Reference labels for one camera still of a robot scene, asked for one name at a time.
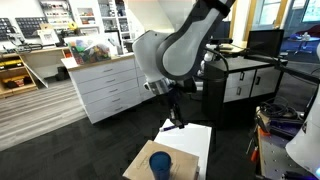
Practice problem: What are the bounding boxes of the orange handled screwdriver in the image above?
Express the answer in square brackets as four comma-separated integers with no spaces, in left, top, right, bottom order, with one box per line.
[250,146,258,162]

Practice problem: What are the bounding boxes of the wooden workbench with metal plate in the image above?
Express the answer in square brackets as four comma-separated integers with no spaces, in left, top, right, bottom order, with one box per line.
[258,128,319,180]

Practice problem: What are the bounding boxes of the black computer monitor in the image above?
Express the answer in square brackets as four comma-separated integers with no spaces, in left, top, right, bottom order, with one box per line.
[247,29,284,57]

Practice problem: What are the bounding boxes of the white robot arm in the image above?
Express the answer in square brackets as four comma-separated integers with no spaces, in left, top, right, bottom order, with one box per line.
[132,0,236,129]

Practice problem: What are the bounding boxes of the brown cardboard box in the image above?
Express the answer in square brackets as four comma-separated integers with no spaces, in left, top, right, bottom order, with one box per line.
[123,140,199,180]

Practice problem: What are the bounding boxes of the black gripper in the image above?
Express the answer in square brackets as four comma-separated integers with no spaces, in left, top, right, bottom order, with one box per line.
[168,86,184,129]

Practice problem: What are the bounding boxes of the blue plastic cup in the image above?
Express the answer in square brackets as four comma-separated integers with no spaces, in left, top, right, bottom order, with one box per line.
[149,151,171,180]

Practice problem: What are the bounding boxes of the bundle of black cables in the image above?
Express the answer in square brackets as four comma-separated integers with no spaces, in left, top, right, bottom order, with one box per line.
[256,97,299,120]

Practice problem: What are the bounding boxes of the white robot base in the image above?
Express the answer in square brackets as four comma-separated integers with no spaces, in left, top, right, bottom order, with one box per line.
[285,98,320,179]

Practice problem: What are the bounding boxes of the white drawer cabinet wood top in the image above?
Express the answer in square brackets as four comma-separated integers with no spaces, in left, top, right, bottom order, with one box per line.
[62,53,154,124]

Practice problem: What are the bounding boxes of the black cabinet white doors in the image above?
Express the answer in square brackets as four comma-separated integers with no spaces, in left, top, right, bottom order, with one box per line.
[202,57,283,129]

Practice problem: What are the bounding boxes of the purple capped white marker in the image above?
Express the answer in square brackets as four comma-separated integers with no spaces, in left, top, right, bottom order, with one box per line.
[159,125,177,132]

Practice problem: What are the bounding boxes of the wooden shelf unit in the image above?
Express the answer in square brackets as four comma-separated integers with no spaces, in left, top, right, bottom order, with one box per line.
[0,54,38,98]

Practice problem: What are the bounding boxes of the clear bin of colourful items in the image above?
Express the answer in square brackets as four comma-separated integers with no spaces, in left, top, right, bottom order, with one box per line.
[68,39,111,65]

